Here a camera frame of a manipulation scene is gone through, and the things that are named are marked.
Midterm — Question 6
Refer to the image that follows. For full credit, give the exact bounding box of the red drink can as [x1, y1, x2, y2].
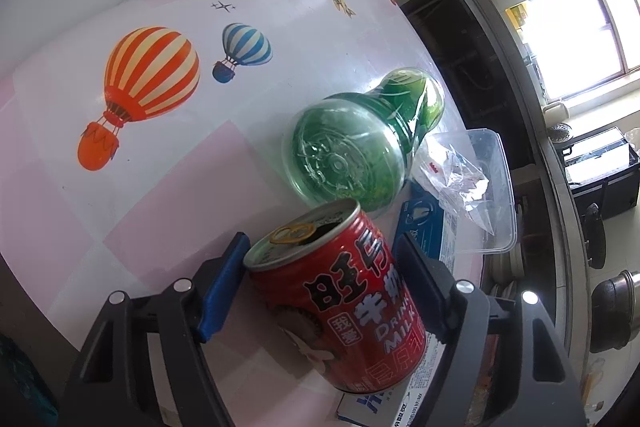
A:
[243, 198, 428, 395]

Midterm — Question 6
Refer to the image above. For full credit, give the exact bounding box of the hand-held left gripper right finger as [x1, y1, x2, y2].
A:
[391, 229, 587, 427]

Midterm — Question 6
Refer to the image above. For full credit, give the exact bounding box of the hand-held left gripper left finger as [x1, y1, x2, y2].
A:
[59, 231, 252, 427]

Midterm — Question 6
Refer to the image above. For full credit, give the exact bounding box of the blue and white box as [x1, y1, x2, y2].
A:
[336, 192, 458, 427]

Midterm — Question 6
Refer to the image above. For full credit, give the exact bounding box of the clear plastic food container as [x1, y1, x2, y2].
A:
[410, 128, 517, 253]

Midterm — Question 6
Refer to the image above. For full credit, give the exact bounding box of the balloon print tablecloth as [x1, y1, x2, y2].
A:
[0, 0, 496, 427]

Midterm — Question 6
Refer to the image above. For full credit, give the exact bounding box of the black wok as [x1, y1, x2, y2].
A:
[582, 203, 608, 269]

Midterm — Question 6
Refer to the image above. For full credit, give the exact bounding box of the dark teal cloth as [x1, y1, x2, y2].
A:
[0, 332, 56, 427]

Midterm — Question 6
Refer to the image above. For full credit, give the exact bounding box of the dark metal pot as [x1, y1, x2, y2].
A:
[590, 270, 640, 354]

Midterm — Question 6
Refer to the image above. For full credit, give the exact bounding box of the green plastic bottle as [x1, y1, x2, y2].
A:
[280, 67, 446, 214]

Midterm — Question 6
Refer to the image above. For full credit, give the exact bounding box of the clear plastic bag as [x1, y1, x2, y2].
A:
[410, 132, 491, 233]

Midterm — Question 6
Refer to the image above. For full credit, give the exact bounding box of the bright window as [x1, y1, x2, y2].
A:
[520, 0, 640, 102]

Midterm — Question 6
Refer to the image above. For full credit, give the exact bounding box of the black gas stove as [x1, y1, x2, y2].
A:
[564, 127, 640, 220]

